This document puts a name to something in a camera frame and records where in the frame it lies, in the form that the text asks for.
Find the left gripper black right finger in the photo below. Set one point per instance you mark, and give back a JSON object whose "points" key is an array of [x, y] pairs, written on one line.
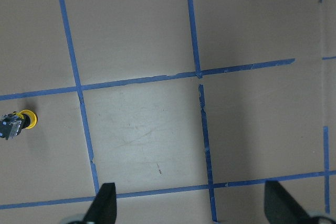
{"points": [[281, 207]]}

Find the yellow push button switch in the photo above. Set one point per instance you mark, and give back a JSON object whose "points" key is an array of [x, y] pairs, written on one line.
{"points": [[13, 123]]}

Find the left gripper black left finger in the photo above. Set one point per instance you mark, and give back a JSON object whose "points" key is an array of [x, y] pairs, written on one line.
{"points": [[104, 207]]}

